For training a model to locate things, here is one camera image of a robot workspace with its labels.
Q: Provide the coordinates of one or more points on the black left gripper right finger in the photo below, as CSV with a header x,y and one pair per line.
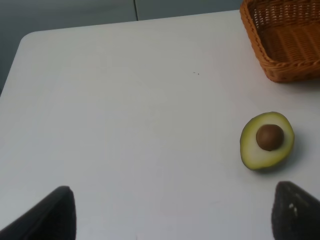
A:
x,y
295,213

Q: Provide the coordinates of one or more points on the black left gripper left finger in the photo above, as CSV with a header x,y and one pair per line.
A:
x,y
53,218

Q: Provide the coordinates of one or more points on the brown wicker basket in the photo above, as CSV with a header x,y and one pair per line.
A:
x,y
285,37

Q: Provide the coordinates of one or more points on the halved avocado with pit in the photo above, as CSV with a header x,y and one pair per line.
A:
x,y
266,141

